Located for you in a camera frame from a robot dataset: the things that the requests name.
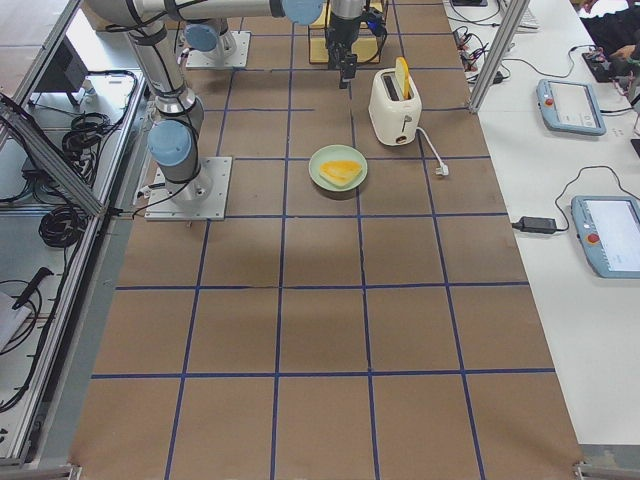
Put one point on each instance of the far blue teach pendant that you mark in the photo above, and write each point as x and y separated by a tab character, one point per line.
570	107

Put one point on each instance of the black wire rack yellow shelves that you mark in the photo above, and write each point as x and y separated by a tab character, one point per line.
372	34

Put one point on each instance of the cream white toaster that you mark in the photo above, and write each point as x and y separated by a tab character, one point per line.
394	119

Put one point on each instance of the blue teach pendant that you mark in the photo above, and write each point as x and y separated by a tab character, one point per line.
570	107
608	230

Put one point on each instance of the aluminium frame rail left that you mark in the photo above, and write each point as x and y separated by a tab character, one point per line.
24	129

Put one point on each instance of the near blue teach pendant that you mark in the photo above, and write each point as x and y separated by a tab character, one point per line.
608	230

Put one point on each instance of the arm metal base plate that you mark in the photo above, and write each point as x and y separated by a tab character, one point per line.
203	198
239	59

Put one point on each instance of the yellow toast on plate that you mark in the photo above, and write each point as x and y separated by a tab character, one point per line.
340	172

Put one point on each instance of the black power adapter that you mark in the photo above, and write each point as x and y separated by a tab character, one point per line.
538	225

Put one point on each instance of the aluminium frame post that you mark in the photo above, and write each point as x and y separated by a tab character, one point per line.
503	37

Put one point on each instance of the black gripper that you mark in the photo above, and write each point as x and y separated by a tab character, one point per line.
343	31

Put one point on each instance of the toast slice in toaster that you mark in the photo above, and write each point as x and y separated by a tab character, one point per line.
402	76

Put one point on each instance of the light green plate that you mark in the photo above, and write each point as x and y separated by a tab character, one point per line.
336	152

